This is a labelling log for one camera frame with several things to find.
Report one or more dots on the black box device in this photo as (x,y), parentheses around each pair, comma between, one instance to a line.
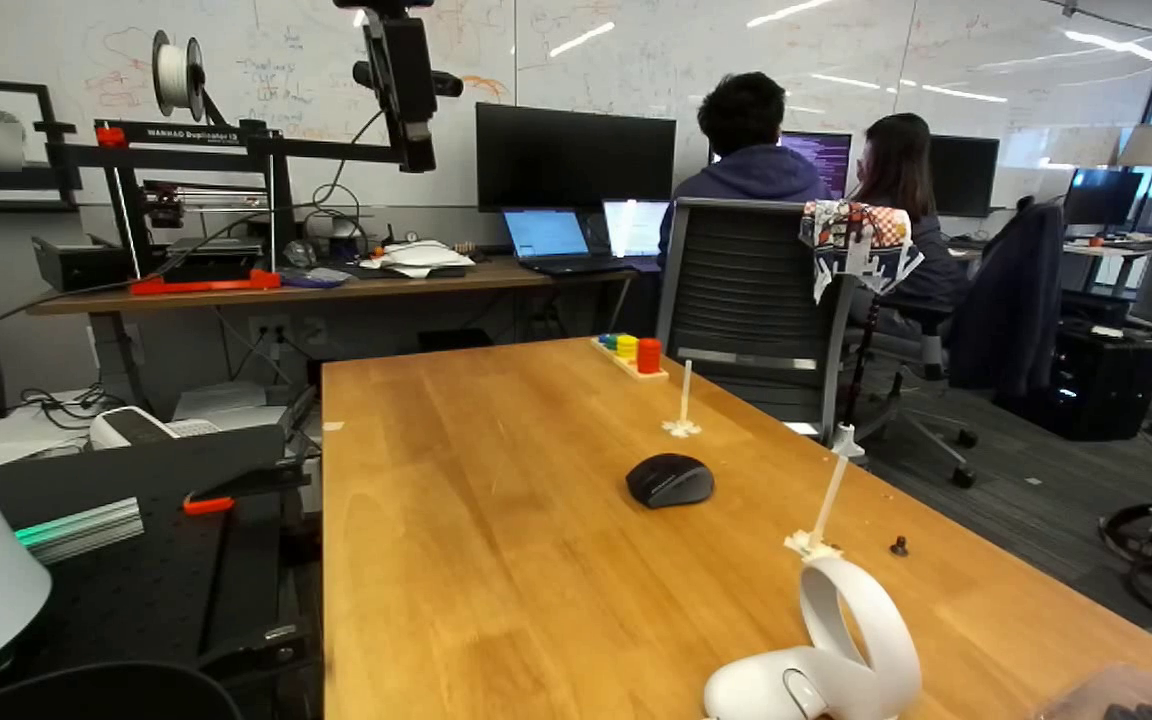
(81,264)

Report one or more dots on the monitor with purple screen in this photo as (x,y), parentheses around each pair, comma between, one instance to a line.
(824,161)

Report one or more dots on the yellow toy block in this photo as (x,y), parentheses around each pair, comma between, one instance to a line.
(626,347)

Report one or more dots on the open laptop blue screen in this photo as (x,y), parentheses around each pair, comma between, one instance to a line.
(549,236)

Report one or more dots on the grey mesh office chair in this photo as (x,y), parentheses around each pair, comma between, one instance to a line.
(739,300)

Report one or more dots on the dark jacket on chair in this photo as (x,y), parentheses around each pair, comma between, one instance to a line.
(1011,300)

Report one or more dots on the person in dark hoodie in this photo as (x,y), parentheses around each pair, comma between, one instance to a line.
(750,146)

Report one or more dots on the white papers pile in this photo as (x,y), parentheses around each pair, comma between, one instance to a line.
(136,423)

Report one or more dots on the small black screw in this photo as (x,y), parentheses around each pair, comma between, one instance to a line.
(897,545)

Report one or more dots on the dark monitor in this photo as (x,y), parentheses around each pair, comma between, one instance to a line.
(966,170)

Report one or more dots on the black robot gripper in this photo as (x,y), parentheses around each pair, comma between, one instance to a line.
(401,66)

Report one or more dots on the white VR controller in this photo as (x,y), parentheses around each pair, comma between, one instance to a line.
(843,641)

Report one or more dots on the person with long hair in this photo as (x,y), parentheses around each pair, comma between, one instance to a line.
(897,165)

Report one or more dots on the black computer tower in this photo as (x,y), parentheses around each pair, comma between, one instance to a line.
(1109,386)

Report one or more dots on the white filament spool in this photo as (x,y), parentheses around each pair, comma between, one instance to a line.
(179,75)

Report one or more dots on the black side table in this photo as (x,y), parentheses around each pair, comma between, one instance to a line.
(162,585)

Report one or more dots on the orange round object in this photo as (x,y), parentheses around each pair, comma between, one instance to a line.
(649,355)

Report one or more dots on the black and red 3D printer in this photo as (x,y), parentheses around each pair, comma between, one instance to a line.
(189,200)

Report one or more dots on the green toy block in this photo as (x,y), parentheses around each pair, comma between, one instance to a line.
(604,342)

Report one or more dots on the colourful patterned cloth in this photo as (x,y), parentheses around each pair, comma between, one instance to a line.
(858,246)

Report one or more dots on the open laptop white screen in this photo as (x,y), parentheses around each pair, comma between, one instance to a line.
(632,229)

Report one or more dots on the stack of white papers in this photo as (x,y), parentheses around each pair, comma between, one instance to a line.
(418,258)

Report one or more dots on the wooden toy block base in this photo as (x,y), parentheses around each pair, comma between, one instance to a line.
(630,366)

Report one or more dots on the large black monitor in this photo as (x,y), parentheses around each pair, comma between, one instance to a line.
(572,156)

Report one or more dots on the black computer mouse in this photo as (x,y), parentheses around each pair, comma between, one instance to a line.
(669,482)

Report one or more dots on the green and silver bar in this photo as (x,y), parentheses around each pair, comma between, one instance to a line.
(81,531)

